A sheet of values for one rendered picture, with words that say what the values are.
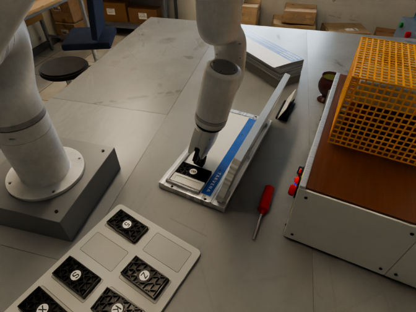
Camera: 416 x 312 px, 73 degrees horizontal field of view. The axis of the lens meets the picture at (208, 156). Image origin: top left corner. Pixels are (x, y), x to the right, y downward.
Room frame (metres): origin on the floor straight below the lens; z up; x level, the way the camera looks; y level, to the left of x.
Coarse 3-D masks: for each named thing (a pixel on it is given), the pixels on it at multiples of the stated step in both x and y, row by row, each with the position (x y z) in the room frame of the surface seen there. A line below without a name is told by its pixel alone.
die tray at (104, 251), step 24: (96, 240) 0.36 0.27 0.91; (120, 240) 0.36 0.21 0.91; (144, 240) 0.36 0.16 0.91; (168, 240) 0.36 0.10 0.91; (96, 264) 0.30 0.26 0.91; (120, 264) 0.30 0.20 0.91; (168, 264) 0.30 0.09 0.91; (192, 264) 0.30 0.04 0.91; (48, 288) 0.25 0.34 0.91; (96, 288) 0.25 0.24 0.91; (120, 288) 0.25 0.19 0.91; (168, 288) 0.25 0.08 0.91
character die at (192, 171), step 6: (180, 168) 0.59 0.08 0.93; (186, 168) 0.59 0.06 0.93; (192, 168) 0.59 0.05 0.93; (198, 168) 0.59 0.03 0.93; (186, 174) 0.57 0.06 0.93; (192, 174) 0.57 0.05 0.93; (198, 174) 0.57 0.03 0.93; (204, 174) 0.57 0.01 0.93; (210, 174) 0.57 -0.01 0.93; (204, 180) 0.55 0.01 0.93
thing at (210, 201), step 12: (264, 132) 0.78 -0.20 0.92; (180, 156) 0.65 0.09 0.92; (252, 156) 0.66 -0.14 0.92; (228, 168) 0.60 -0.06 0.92; (240, 180) 0.56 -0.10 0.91; (180, 192) 0.51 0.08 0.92; (216, 192) 0.51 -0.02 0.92; (228, 192) 0.50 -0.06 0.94; (204, 204) 0.48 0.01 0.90; (216, 204) 0.47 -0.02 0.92
